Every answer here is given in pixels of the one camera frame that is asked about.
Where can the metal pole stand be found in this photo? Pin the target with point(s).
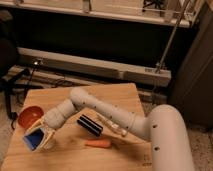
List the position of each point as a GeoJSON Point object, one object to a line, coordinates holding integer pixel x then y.
{"type": "Point", "coordinates": [159, 65]}

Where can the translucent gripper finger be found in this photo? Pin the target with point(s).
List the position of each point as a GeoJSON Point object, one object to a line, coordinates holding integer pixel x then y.
{"type": "Point", "coordinates": [41, 145]}
{"type": "Point", "coordinates": [48, 134]}

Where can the clear plastic object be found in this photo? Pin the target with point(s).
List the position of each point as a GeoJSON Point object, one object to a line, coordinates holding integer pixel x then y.
{"type": "Point", "coordinates": [112, 126]}

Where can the black white striped block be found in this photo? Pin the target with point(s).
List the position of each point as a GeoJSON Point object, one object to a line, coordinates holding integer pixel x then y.
{"type": "Point", "coordinates": [90, 125]}

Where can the white ceramic cup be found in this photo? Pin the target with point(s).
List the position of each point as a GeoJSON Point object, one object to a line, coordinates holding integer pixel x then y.
{"type": "Point", "coordinates": [49, 144]}

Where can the orange bowl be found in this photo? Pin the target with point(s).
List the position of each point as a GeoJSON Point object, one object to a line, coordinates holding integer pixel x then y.
{"type": "Point", "coordinates": [29, 115]}

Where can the blue sponge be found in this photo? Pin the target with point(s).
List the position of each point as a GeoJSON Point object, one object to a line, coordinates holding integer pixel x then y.
{"type": "Point", "coordinates": [34, 139]}

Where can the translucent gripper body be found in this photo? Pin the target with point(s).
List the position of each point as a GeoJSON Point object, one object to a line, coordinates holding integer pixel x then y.
{"type": "Point", "coordinates": [37, 124]}

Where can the black chair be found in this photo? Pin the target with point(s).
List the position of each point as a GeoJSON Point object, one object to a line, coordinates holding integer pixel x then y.
{"type": "Point", "coordinates": [9, 57]}

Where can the orange carrot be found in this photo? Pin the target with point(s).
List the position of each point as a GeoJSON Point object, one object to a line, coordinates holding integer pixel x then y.
{"type": "Point", "coordinates": [100, 143]}

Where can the dark cabinet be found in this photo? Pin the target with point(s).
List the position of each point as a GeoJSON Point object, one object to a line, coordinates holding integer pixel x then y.
{"type": "Point", "coordinates": [191, 91]}

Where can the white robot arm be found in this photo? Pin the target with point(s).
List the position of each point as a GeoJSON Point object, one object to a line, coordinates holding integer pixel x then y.
{"type": "Point", "coordinates": [164, 128]}

